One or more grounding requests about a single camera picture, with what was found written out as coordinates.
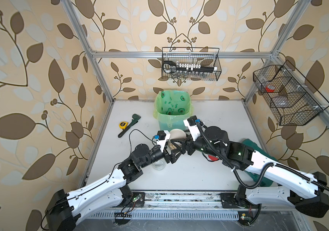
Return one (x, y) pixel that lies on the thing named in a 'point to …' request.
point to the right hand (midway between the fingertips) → (176, 136)
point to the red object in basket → (269, 90)
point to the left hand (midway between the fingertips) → (178, 141)
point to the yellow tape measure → (123, 125)
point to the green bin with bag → (171, 108)
